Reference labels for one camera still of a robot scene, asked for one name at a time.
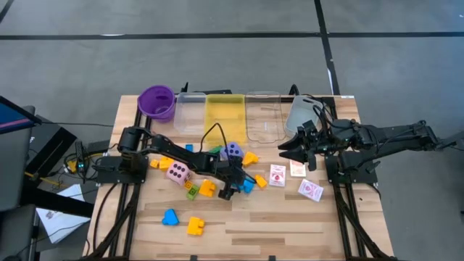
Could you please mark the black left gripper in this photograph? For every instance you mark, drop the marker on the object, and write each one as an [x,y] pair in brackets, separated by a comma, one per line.
[230,174]

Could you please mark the grey plastic bin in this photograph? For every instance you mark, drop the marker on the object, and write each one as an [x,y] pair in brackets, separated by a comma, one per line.
[301,114]

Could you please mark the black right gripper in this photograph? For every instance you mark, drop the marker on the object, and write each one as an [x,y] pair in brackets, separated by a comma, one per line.
[313,143]

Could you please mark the lime green toy brick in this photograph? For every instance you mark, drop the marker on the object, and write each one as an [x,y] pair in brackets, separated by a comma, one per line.
[192,193]

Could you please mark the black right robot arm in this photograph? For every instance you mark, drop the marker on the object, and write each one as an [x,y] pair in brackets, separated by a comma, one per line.
[391,136]

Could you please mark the small yellow toy brick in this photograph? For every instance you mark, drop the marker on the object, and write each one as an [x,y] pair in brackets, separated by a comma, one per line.
[188,185]

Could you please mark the dark green toy brick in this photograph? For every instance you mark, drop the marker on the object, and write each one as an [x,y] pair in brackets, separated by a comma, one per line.
[215,149]

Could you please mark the black table clamp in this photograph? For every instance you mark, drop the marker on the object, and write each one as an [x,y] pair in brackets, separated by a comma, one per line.
[293,90]
[185,88]

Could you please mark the laptop with blue screen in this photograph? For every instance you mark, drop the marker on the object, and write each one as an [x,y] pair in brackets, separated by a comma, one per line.
[14,117]

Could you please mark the blue lid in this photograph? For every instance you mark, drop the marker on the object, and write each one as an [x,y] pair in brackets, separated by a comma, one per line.
[189,147]

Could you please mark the pink foam die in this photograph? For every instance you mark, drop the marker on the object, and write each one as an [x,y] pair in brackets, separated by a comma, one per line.
[178,173]

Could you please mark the black power adapter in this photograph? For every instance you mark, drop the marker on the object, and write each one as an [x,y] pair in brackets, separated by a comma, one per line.
[98,146]

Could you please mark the small yellow toy block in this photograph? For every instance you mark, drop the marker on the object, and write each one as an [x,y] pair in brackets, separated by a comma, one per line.
[154,164]

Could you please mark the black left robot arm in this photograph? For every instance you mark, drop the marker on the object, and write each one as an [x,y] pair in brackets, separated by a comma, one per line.
[174,150]

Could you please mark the blue plastic toy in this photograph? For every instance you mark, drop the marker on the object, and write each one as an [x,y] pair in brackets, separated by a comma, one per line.
[249,187]

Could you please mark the yellow plastic bin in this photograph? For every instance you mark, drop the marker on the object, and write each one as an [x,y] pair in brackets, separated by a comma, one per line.
[225,116]

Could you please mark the large clear plastic bin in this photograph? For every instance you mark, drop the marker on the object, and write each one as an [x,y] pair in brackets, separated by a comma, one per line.
[264,116]

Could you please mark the white paper sheet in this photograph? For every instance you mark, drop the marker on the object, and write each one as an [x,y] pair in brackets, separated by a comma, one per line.
[61,221]

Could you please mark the yellow plastic toy block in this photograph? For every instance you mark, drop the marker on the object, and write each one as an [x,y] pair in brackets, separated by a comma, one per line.
[195,225]
[261,181]
[250,158]
[207,188]
[166,163]

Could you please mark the black aluminium support frame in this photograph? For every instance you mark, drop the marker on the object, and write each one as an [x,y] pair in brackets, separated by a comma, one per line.
[342,217]
[132,217]

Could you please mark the blue heart toy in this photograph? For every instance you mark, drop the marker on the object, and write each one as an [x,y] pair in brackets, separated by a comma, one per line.
[170,217]

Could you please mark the black box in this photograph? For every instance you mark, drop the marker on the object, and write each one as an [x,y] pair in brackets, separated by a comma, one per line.
[50,145]

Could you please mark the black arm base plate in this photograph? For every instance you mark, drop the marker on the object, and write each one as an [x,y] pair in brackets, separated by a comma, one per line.
[362,175]
[108,174]

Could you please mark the purple foam die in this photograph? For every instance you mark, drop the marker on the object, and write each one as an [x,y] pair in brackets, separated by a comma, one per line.
[232,150]

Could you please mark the orange back playing card box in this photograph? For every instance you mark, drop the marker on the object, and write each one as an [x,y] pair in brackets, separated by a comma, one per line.
[297,169]

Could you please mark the black power strip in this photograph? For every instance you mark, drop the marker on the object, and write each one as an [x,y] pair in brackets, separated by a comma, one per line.
[80,156]

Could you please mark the pink pattern playing card box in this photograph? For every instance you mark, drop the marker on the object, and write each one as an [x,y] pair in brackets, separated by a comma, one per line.
[310,190]

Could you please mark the purple plastic bucket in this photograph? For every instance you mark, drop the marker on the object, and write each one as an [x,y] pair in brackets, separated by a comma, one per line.
[156,103]

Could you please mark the dark side furniture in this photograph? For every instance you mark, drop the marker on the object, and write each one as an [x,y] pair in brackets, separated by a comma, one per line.
[14,170]

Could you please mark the small clear plastic bin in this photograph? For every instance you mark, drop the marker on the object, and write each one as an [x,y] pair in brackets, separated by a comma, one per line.
[190,114]

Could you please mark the red emblem playing card box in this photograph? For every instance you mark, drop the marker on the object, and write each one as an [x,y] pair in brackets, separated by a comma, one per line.
[277,175]

